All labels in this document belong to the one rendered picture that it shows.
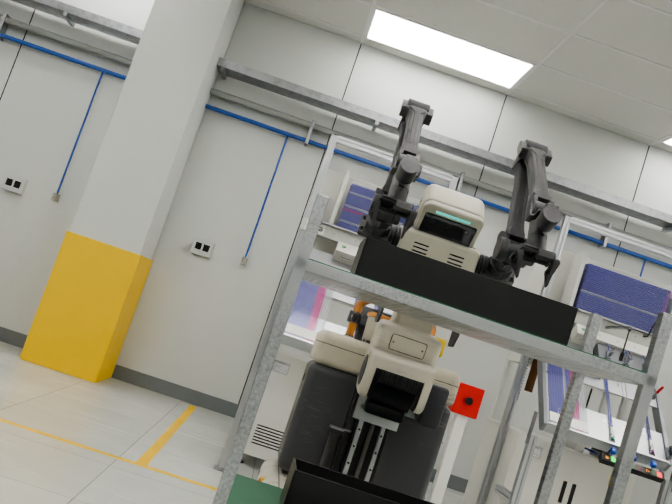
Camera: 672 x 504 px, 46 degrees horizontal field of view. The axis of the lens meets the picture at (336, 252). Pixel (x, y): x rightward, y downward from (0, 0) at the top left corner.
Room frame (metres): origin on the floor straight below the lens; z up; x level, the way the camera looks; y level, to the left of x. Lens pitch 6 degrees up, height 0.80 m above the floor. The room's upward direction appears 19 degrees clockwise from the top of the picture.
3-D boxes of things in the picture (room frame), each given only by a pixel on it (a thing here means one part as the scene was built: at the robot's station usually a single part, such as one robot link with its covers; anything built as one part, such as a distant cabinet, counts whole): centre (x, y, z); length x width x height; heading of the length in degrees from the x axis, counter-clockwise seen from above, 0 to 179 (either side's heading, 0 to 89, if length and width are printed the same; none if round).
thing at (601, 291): (4.59, -1.66, 1.52); 0.51 x 0.13 x 0.27; 93
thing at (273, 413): (4.46, -0.17, 0.66); 1.01 x 0.73 x 1.31; 3
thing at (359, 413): (2.70, -0.38, 0.68); 0.28 x 0.27 x 0.25; 93
